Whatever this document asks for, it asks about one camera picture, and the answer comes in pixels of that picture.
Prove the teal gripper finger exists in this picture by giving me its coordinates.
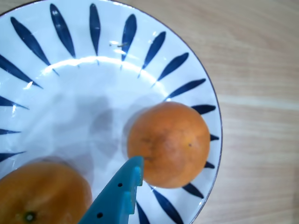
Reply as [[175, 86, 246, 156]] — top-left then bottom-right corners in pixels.
[[77, 155, 144, 224]]

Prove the small orange with green stem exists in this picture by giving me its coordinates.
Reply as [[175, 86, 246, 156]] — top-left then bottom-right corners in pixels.
[[0, 161, 93, 224]]

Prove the deep-coloured blemished orange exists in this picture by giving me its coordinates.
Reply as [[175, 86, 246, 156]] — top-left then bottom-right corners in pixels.
[[127, 101, 211, 189]]

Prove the white plate with blue leaves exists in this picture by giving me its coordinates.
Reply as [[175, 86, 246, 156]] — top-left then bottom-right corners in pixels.
[[0, 0, 224, 224]]

